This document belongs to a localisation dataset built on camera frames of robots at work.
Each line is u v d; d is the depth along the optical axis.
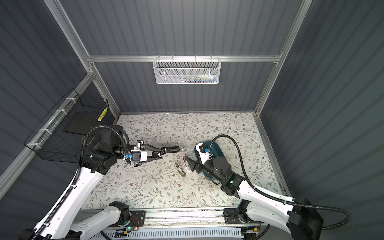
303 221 0.41
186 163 0.91
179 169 0.89
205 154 0.62
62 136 0.71
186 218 0.75
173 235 0.77
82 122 0.78
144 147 0.55
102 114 0.81
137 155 0.48
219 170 0.57
